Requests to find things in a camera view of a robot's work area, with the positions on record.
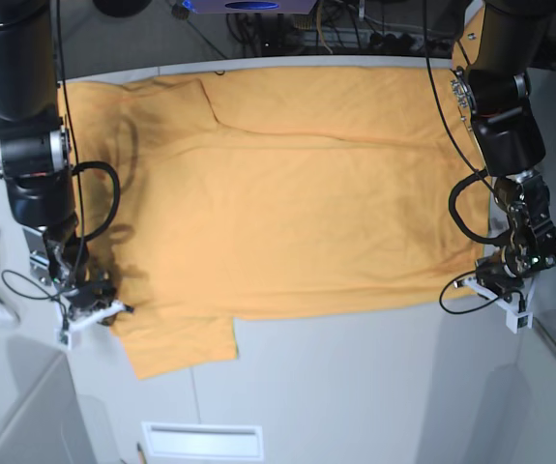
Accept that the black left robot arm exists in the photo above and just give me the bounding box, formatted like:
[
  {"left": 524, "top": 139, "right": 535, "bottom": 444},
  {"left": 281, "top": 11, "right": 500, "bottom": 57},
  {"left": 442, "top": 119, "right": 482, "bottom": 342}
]
[{"left": 449, "top": 1, "right": 556, "bottom": 302}]

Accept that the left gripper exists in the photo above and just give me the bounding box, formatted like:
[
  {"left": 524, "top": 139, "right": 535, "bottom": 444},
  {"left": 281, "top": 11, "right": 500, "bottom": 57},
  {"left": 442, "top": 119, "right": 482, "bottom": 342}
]
[{"left": 475, "top": 250, "right": 548, "bottom": 296}]

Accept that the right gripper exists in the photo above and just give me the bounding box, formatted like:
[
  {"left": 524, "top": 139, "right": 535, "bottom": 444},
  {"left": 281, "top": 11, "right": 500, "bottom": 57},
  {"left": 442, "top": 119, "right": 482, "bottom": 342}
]
[{"left": 47, "top": 273, "right": 117, "bottom": 322}]

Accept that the yellow orange T-shirt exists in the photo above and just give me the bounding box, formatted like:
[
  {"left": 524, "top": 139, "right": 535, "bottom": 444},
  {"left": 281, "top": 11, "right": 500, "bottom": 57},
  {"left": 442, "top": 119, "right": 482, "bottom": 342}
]
[{"left": 68, "top": 68, "right": 483, "bottom": 379}]

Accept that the pencil at table edge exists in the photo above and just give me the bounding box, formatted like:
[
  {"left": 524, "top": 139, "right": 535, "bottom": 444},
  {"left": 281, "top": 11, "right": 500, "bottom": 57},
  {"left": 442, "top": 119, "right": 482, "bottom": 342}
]
[{"left": 136, "top": 442, "right": 147, "bottom": 464}]

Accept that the blue purple device box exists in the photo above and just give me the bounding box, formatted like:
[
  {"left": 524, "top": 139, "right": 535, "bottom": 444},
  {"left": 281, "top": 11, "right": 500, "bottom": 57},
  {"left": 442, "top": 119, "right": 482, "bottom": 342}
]
[{"left": 182, "top": 0, "right": 317, "bottom": 15}]

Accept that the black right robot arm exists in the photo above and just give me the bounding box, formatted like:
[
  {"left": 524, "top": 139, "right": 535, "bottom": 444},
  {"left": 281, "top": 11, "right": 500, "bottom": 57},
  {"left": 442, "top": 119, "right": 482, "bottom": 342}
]
[{"left": 0, "top": 1, "right": 120, "bottom": 321}]

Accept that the white rectangular table grommet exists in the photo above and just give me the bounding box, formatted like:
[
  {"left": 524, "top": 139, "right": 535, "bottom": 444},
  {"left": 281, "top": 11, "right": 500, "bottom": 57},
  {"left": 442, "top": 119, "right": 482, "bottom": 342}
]
[{"left": 142, "top": 421, "right": 265, "bottom": 462}]

